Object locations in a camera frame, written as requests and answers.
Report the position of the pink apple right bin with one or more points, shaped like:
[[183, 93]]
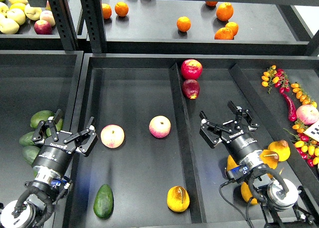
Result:
[[307, 114]]

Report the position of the white checker marker card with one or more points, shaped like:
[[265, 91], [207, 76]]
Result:
[[313, 131]]

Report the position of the green avocado top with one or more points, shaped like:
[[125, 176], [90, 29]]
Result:
[[38, 116]]

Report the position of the orange at shelf post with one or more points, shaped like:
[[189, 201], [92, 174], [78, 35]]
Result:
[[106, 10]]

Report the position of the cherry tomato bunch upper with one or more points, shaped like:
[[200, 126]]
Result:
[[275, 77]]

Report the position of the black centre bin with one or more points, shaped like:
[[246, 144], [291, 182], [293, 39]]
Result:
[[129, 90]]

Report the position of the large orange on shelf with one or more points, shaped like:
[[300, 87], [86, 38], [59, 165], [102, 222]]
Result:
[[225, 11]]

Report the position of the small right orange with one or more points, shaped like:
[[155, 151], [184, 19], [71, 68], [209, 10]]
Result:
[[233, 26]]

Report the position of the red chili pepper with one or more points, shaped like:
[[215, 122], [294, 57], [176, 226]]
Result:
[[292, 116]]

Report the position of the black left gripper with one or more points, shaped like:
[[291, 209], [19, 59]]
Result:
[[58, 149]]

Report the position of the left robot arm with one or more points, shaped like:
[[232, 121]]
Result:
[[36, 204]]

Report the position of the pale yellow apple shelf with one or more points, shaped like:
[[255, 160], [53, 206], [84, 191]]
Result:
[[33, 13]]

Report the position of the red apple on shelf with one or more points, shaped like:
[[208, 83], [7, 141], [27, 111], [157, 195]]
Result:
[[42, 27]]

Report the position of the orange at shelf back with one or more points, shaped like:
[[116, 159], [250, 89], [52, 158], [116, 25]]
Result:
[[211, 3]]

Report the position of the dark red apple lower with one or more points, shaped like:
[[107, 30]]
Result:
[[191, 88]]

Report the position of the green avocado lower left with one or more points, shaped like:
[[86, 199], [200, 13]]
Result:
[[29, 153]]

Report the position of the orange on shelf centre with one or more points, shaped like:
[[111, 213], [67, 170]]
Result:
[[183, 24]]

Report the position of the black left bin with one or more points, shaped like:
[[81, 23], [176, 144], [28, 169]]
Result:
[[31, 81]]

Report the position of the pink apple left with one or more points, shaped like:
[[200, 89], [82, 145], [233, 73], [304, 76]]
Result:
[[112, 136]]

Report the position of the cherry tomato bunch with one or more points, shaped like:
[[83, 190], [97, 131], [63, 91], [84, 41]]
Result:
[[275, 77], [307, 147]]

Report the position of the orange on shelf left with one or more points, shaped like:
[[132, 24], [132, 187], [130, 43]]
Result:
[[121, 9]]

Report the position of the red apple upper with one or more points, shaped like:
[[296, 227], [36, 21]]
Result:
[[191, 69]]

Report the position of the pink apple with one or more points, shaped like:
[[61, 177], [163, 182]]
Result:
[[160, 126], [112, 136]]

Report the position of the front right orange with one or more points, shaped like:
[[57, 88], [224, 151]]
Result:
[[224, 33]]

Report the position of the black bin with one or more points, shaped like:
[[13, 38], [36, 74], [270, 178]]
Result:
[[31, 81], [129, 90]]

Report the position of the cherry tomato bunch lower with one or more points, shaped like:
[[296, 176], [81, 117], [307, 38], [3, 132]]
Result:
[[307, 147]]

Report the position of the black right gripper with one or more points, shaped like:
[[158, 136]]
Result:
[[237, 135]]

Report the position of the pink apple centre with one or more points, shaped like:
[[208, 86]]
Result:
[[160, 126]]

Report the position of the yellow pear with stem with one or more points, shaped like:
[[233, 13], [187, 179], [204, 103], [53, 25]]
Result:
[[270, 158]]

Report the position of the dark green avocado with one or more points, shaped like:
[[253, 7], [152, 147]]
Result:
[[103, 203]]

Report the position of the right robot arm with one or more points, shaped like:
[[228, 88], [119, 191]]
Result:
[[283, 204]]

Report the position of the pale yellow pear front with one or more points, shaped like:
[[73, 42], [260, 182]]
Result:
[[8, 26]]

